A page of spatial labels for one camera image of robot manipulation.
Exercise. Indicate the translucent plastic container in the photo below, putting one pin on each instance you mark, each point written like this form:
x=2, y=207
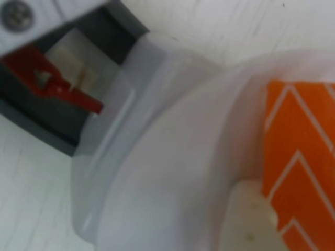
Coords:
x=170, y=157

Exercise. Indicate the red train coupler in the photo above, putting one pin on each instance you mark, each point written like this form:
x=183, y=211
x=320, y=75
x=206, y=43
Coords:
x=23, y=68

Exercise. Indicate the orange salmon sushi piece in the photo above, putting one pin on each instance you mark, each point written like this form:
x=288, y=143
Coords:
x=301, y=143

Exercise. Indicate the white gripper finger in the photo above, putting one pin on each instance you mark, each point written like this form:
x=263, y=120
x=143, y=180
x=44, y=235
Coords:
x=248, y=222

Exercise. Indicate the white Shinkansen toy locomotive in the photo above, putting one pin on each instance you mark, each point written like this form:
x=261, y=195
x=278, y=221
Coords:
x=49, y=15

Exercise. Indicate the grey circular toy train track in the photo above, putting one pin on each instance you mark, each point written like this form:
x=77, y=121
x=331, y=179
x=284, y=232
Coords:
x=52, y=120

